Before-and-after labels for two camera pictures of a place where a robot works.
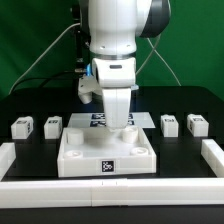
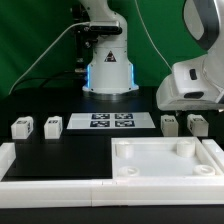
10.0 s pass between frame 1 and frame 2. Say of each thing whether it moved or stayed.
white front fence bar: stayed
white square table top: moved
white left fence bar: stayed
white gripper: moved
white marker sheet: stayed
